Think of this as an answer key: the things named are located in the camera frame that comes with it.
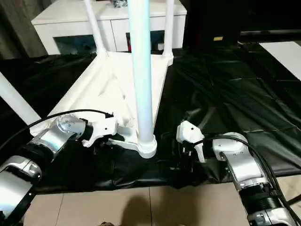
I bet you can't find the white plastic table top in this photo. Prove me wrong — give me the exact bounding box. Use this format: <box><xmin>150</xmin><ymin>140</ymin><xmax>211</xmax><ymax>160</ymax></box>
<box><xmin>30</xmin><ymin>53</ymin><xmax>174</xmax><ymax>159</ymax></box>

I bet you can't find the white plastic table leg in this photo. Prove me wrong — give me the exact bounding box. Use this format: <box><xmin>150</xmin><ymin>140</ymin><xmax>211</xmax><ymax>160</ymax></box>
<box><xmin>127</xmin><ymin>0</ymin><xmax>157</xmax><ymax>146</ymax></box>
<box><xmin>163</xmin><ymin>0</ymin><xmax>175</xmax><ymax>58</ymax></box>
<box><xmin>84</xmin><ymin>0</ymin><xmax>109</xmax><ymax>57</ymax></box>
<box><xmin>0</xmin><ymin>72</ymin><xmax>42</xmax><ymax>125</ymax></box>

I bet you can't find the black work mat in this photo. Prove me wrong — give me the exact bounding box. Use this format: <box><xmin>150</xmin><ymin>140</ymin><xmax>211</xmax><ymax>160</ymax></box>
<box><xmin>0</xmin><ymin>43</ymin><xmax>301</xmax><ymax>196</ymax></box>

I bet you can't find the black tripod leg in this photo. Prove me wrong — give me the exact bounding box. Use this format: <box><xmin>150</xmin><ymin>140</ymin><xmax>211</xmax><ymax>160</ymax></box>
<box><xmin>285</xmin><ymin>194</ymin><xmax>301</xmax><ymax>205</ymax></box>

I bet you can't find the white cabinet with glass doors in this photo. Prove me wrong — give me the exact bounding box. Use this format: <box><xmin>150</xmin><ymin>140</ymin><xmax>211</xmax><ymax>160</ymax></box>
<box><xmin>32</xmin><ymin>0</ymin><xmax>188</xmax><ymax>56</ymax></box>

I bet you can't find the white flat board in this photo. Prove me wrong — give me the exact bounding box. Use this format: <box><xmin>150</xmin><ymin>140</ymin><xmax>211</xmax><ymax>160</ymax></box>
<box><xmin>258</xmin><ymin>41</ymin><xmax>301</xmax><ymax>80</ymax></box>

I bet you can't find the grey curtain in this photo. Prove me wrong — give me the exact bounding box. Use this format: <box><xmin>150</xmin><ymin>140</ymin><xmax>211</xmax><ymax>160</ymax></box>
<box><xmin>0</xmin><ymin>0</ymin><xmax>50</xmax><ymax>59</ymax></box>

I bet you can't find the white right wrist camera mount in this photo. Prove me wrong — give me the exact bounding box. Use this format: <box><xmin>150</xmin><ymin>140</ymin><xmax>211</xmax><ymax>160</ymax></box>
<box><xmin>176</xmin><ymin>120</ymin><xmax>206</xmax><ymax>163</ymax></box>

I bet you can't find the black left wrist camera cable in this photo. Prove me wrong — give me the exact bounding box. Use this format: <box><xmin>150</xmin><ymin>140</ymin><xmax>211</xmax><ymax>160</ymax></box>
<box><xmin>0</xmin><ymin>109</ymin><xmax>113</xmax><ymax>153</ymax></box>

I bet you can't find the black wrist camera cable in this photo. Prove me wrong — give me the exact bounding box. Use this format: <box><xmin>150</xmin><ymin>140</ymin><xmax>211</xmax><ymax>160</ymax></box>
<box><xmin>192</xmin><ymin>134</ymin><xmax>298</xmax><ymax>226</ymax></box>
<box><xmin>0</xmin><ymin>109</ymin><xmax>113</xmax><ymax>153</ymax></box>

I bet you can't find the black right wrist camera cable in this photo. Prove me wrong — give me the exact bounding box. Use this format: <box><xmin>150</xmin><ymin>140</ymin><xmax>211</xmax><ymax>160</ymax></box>
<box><xmin>192</xmin><ymin>134</ymin><xmax>298</xmax><ymax>226</ymax></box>

